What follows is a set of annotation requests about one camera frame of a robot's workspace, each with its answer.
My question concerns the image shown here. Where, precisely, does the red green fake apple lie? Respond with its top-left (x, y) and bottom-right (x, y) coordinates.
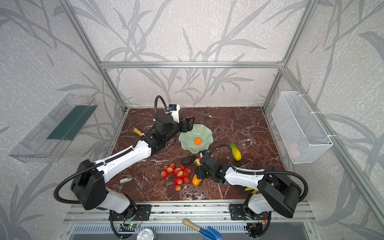
top-left (194, 158), bottom-right (202, 167)

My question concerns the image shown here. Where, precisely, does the yellow orange fake mango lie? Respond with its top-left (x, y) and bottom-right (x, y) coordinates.
top-left (192, 175), bottom-right (202, 186)

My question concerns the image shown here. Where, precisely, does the small orange fake fruit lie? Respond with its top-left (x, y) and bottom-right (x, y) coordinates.
top-left (194, 138), bottom-right (202, 146)

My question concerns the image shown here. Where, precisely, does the dark fake avocado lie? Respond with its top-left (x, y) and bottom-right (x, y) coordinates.
top-left (181, 156), bottom-right (197, 166)

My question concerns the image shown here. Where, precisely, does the red fake cherry bunch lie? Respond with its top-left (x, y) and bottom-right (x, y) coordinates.
top-left (161, 163), bottom-right (192, 192)

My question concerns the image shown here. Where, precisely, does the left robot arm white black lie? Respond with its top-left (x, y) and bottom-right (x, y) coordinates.
top-left (54, 114), bottom-right (195, 214)

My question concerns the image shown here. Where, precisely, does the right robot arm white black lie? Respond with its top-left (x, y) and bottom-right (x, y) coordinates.
top-left (195, 154), bottom-right (309, 218)

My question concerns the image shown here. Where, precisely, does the light green scalloped fruit bowl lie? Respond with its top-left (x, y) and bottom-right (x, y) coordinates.
top-left (179, 124), bottom-right (214, 154)

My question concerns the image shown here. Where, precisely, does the yellow green fake squash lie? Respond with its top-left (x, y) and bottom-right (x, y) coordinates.
top-left (230, 143), bottom-right (242, 161)

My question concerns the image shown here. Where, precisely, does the yellow black work glove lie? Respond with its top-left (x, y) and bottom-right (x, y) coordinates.
top-left (239, 187), bottom-right (259, 195)

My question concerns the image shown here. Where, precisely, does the small white green clip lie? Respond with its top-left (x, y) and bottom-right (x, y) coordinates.
top-left (120, 174), bottom-right (133, 184)

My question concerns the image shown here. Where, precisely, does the pink item in basket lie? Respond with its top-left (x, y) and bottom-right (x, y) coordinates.
top-left (288, 143), bottom-right (301, 160)

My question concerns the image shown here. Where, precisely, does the silver metal can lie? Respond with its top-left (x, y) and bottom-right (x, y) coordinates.
top-left (137, 229), bottom-right (157, 240)

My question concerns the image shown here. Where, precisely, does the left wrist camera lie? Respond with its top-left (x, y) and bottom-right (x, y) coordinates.
top-left (168, 104), bottom-right (181, 123)

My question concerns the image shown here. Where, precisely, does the green toy spatula yellow handle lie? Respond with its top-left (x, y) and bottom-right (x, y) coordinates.
top-left (133, 128), bottom-right (145, 136)

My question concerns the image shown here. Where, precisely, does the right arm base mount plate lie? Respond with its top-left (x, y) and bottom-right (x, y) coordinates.
top-left (229, 204), bottom-right (269, 221)

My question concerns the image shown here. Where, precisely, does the blue trowel wooden handle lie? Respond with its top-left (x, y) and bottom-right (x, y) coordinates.
top-left (182, 219), bottom-right (224, 240)

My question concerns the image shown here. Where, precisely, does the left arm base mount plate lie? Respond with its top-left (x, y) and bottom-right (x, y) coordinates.
top-left (109, 204), bottom-right (152, 222)

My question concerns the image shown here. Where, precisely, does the white wire mesh basket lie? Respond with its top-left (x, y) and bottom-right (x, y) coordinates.
top-left (272, 91), bottom-right (334, 164)

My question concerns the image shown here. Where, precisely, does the clear plastic wall tray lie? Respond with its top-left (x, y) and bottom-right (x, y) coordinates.
top-left (9, 94), bottom-right (98, 163)

